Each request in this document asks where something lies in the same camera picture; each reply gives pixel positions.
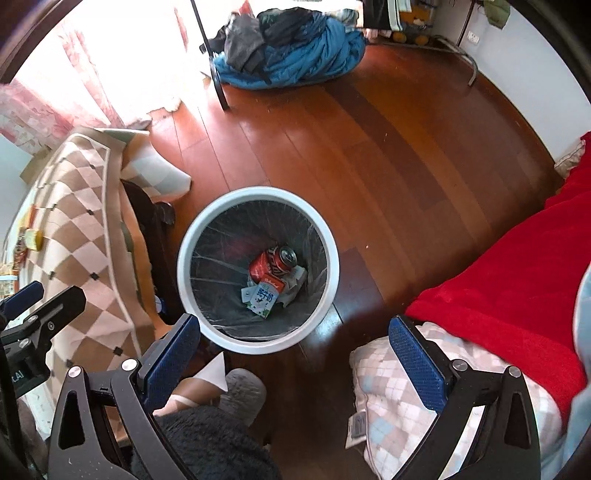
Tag checkered pastel quilt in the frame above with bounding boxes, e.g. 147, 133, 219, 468
346, 317, 562, 479

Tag blue clothes pile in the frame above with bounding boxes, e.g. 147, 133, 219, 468
209, 7, 366, 90

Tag blue red milk carton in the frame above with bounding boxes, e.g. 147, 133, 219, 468
240, 277, 286, 319

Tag grey fuzzy slipper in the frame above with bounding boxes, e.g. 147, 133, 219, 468
153, 368, 281, 479

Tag white rectangular carton box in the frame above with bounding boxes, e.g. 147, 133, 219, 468
277, 265, 308, 308

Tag red soda can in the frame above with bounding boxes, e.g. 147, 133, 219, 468
249, 245, 297, 283

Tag white round trash bin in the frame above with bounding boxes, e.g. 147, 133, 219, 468
177, 187, 339, 355

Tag red blanket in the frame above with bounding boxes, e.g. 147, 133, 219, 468
406, 153, 591, 418

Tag brown checkered tablecloth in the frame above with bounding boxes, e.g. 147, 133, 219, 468
1, 128, 191, 399

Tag yellow sponge packet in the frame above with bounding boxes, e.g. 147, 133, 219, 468
23, 228, 44, 251

